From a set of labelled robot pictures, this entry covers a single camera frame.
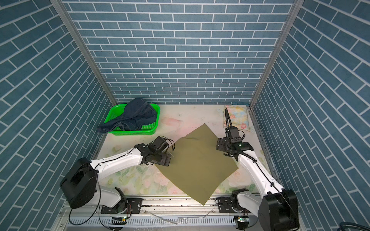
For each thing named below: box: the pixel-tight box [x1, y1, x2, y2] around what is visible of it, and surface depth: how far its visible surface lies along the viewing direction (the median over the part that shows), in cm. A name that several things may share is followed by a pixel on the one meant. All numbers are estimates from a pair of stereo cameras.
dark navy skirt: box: [96, 97, 158, 134], surface depth 106 cm
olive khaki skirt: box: [155, 123, 239, 206], surface depth 86 cm
